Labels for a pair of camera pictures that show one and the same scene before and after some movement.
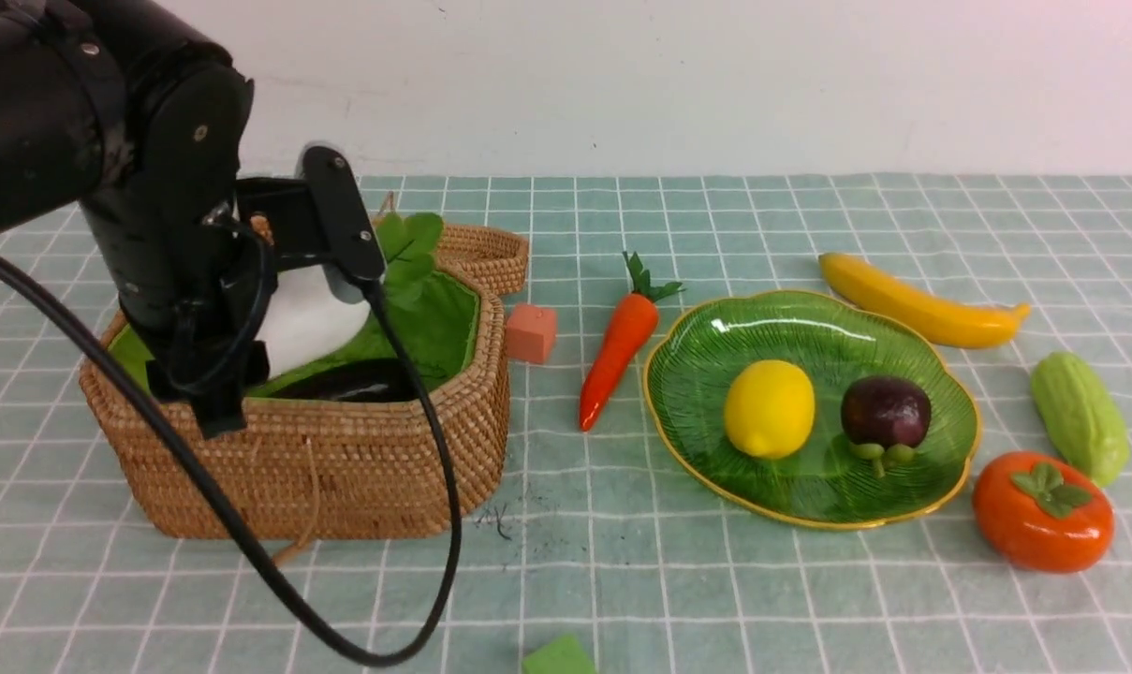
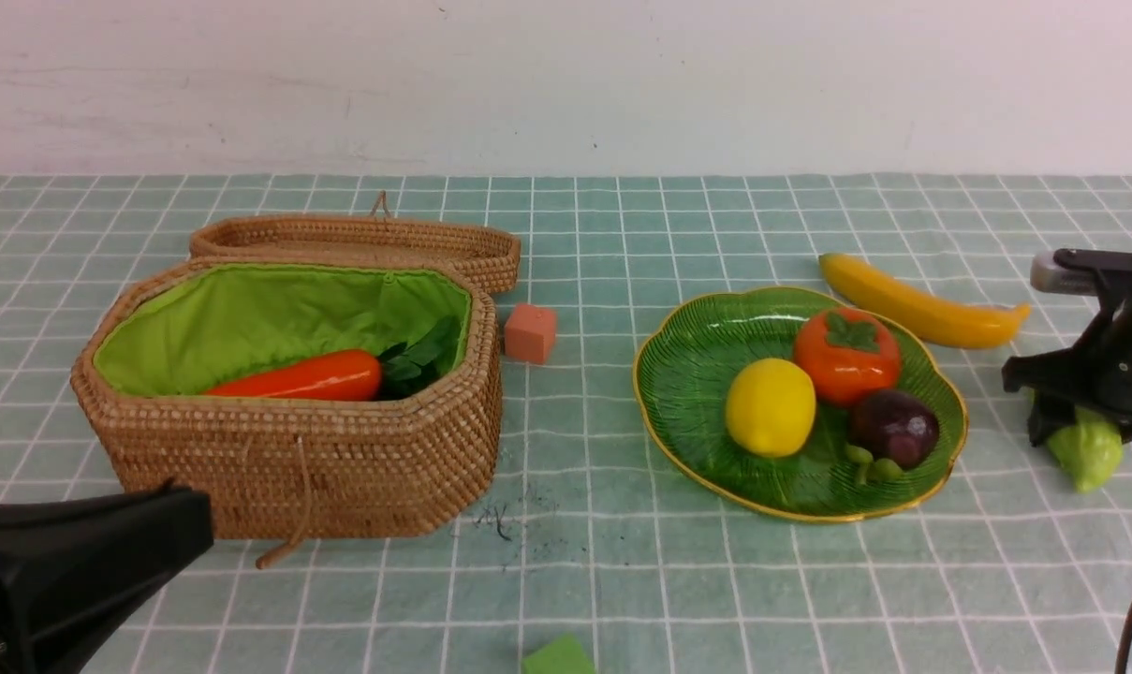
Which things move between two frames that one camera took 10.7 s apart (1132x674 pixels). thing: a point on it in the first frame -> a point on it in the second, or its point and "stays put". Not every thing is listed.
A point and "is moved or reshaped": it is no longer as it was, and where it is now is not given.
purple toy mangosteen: x=884 y=419 is moved or reshaped
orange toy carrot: x=628 y=328 -> x=342 y=376
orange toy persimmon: x=1042 y=514 -> x=847 y=352
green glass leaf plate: x=703 y=344 stays put
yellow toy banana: x=937 y=317 stays put
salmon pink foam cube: x=531 y=332 stays put
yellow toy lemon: x=770 y=408 stays put
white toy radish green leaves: x=408 y=246 -> x=407 y=369
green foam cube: x=562 y=654 stays put
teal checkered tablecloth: x=1049 y=288 stays put
